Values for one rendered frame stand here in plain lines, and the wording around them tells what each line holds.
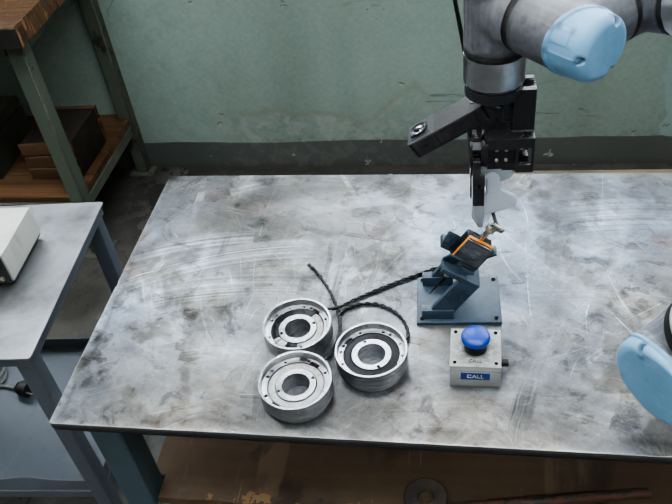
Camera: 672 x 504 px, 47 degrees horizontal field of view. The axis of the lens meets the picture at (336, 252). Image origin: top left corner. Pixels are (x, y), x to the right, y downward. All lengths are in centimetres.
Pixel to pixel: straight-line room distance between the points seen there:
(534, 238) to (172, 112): 187
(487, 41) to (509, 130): 14
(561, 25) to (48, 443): 154
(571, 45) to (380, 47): 184
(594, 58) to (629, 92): 192
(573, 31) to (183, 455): 96
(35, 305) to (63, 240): 19
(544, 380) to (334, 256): 42
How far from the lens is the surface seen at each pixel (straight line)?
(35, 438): 202
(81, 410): 122
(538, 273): 128
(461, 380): 111
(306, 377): 111
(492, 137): 100
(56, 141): 252
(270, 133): 289
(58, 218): 180
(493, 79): 95
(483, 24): 91
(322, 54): 268
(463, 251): 114
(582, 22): 84
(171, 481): 140
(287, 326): 119
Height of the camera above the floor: 168
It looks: 41 degrees down
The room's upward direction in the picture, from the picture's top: 8 degrees counter-clockwise
